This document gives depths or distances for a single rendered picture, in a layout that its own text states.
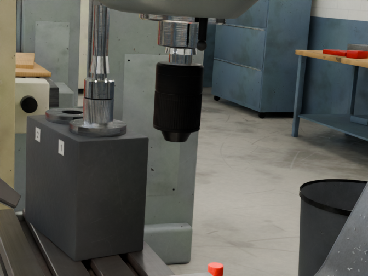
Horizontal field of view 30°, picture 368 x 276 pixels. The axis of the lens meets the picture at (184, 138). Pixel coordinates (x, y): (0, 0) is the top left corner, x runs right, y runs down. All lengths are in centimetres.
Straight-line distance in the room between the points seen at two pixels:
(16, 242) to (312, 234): 163
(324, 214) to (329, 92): 549
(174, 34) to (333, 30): 732
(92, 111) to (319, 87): 715
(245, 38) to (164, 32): 768
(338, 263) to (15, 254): 48
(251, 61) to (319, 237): 574
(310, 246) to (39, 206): 161
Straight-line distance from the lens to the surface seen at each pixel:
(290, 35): 805
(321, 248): 259
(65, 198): 107
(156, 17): 64
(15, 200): 93
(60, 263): 106
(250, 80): 818
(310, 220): 260
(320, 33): 818
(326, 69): 803
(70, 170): 104
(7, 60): 238
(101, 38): 106
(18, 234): 118
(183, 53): 66
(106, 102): 106
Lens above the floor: 133
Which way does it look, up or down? 12 degrees down
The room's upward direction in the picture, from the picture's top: 4 degrees clockwise
